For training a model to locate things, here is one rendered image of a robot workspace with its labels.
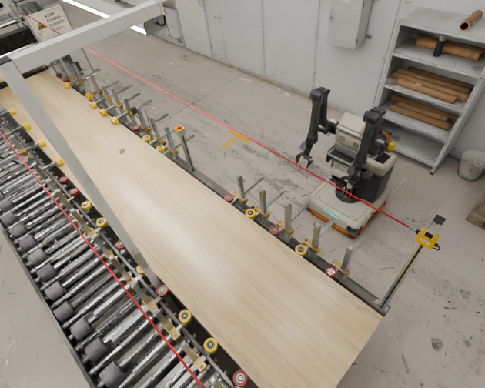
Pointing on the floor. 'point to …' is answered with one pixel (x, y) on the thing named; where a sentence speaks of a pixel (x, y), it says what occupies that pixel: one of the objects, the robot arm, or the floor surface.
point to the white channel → (61, 48)
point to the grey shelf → (417, 21)
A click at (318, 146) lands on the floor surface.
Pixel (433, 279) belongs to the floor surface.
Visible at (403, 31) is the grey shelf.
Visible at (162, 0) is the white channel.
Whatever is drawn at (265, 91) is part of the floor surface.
